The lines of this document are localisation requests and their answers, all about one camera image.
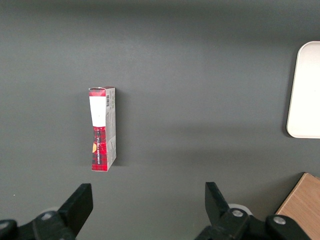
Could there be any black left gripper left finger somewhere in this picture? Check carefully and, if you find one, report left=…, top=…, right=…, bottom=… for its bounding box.
left=0, top=183, right=94, bottom=240

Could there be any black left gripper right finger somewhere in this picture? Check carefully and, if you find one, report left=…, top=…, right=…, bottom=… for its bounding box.
left=194, top=181, right=310, bottom=240

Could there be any beige rectangular tray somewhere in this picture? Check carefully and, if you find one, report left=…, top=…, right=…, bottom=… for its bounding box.
left=286, top=40, right=320, bottom=139

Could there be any red plaid cardboard box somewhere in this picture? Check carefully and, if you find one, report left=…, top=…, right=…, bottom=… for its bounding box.
left=88, top=86, right=118, bottom=173

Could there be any wooden drawer cabinet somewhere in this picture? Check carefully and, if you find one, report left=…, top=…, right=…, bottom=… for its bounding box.
left=275, top=171, right=320, bottom=240

